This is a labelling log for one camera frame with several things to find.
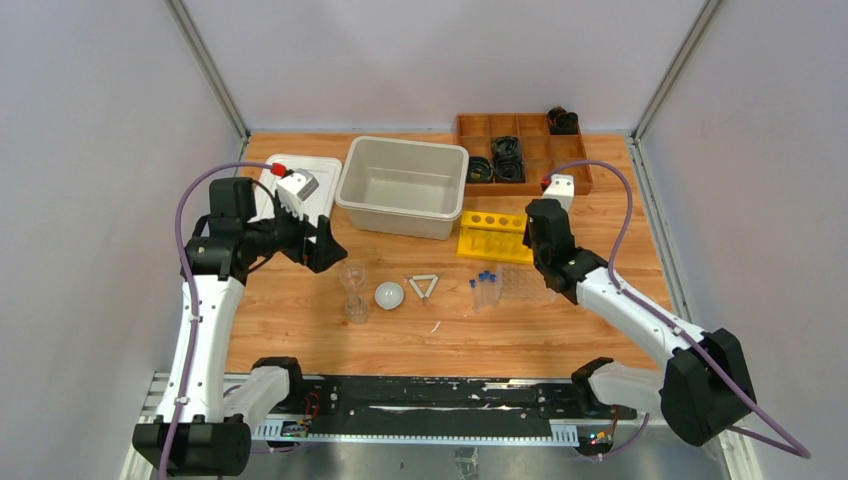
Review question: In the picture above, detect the white clay triangle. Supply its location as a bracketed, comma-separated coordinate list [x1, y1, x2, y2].
[404, 274, 440, 304]

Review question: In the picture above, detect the blue capped tube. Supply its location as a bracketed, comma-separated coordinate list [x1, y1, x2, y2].
[483, 270, 492, 307]
[469, 279, 482, 313]
[488, 273, 502, 307]
[478, 270, 493, 308]

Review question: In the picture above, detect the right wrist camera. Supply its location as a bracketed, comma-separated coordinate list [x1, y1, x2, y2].
[541, 174, 576, 212]

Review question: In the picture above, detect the wooden compartment tray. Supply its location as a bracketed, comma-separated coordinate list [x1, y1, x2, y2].
[456, 113, 587, 197]

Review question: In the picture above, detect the black strap coil corner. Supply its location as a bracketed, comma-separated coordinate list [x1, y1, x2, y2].
[547, 106, 579, 135]

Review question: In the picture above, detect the beige plastic bin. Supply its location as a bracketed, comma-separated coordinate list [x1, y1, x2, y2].
[335, 136, 470, 240]

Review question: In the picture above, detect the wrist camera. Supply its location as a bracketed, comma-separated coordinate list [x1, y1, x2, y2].
[275, 169, 319, 220]
[541, 174, 576, 212]

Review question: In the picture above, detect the black strap coil in tray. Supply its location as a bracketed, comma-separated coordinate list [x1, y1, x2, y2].
[490, 135, 527, 184]

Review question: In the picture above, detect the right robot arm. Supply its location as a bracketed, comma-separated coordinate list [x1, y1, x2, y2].
[523, 199, 756, 446]

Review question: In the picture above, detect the yellow test tube rack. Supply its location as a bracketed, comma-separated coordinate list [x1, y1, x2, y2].
[456, 211, 533, 265]

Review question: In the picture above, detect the white plastic lid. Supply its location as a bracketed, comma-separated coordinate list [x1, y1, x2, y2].
[252, 154, 342, 227]

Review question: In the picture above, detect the small glass flask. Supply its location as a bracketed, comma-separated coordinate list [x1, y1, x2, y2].
[345, 295, 369, 325]

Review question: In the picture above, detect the clear plastic tube rack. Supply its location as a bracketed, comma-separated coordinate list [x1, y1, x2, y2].
[496, 264, 557, 304]

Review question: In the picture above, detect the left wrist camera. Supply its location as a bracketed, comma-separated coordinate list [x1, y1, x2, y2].
[275, 169, 319, 220]

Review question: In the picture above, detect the white evaporating dish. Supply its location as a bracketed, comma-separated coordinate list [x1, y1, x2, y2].
[374, 282, 405, 311]

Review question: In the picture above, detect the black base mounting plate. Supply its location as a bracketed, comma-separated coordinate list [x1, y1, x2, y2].
[251, 374, 639, 440]

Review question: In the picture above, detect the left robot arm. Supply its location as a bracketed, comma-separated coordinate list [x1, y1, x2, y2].
[132, 170, 347, 479]

